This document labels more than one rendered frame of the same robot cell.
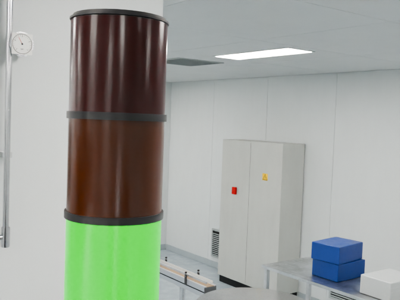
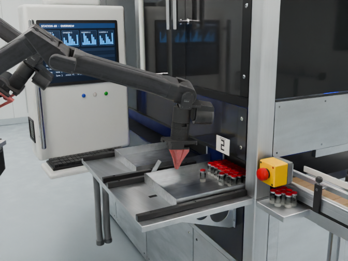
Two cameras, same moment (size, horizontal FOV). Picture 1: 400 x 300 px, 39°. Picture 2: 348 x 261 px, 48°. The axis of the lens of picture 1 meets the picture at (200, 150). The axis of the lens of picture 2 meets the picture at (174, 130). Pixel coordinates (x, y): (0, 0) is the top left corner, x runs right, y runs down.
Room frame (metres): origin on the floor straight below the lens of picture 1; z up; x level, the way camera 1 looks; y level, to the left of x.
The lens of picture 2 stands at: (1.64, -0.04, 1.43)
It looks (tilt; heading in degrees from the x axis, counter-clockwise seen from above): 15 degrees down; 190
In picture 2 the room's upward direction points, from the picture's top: 1 degrees counter-clockwise
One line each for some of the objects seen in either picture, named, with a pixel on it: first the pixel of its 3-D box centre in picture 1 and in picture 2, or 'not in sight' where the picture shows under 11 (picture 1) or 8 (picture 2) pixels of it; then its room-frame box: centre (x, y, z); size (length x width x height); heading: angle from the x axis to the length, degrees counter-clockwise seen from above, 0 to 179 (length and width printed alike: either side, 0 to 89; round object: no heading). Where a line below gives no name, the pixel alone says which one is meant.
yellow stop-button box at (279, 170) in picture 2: not in sight; (275, 171); (0.45, 0.08, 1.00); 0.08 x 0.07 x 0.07; 127
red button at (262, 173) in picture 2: not in sight; (263, 174); (0.48, 0.04, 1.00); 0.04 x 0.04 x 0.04; 37
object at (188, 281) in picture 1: (109, 244); not in sight; (6.01, 0.95, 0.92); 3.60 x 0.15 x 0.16; 37
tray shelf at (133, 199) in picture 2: not in sight; (163, 176); (0.23, -0.33, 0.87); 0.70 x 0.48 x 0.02; 37
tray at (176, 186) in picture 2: not in sight; (201, 180); (0.32, -0.17, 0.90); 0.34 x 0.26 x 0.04; 127
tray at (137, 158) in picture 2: not in sight; (161, 155); (0.05, -0.37, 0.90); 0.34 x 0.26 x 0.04; 127
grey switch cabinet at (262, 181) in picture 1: (258, 216); not in sight; (7.59, -0.83, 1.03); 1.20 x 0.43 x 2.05; 37
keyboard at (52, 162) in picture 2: not in sight; (90, 157); (-0.11, -0.77, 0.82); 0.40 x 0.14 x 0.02; 130
